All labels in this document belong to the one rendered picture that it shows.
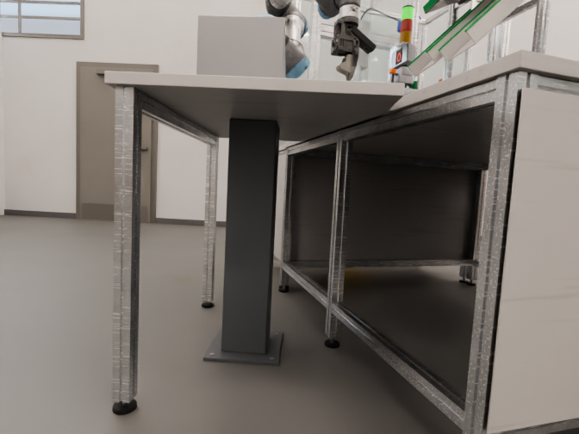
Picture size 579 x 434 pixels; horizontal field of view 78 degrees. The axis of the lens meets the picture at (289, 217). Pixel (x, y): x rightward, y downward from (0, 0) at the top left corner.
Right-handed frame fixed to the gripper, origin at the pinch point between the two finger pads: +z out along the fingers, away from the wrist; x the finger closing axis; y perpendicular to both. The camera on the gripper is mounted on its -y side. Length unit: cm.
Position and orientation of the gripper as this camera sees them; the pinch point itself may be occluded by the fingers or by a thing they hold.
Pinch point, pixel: (350, 78)
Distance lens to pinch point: 144.0
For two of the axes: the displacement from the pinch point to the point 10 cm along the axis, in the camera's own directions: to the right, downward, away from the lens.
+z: -0.5, 10.0, 0.8
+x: 2.8, 0.9, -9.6
